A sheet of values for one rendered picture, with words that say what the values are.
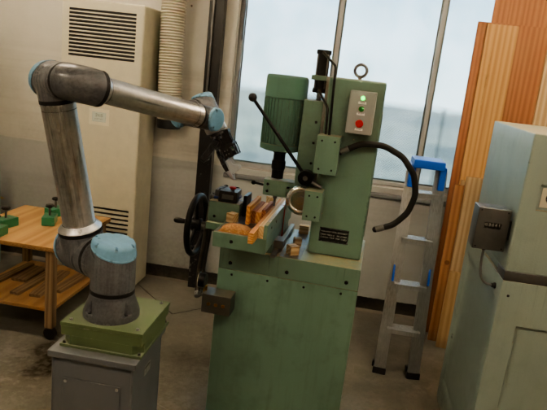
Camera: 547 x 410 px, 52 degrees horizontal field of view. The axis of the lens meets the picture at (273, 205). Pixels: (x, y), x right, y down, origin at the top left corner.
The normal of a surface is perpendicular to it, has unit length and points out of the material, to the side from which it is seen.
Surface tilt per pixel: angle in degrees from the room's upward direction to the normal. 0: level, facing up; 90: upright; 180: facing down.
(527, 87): 87
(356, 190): 90
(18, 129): 90
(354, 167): 90
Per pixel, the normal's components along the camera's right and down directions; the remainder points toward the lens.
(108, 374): -0.14, 0.22
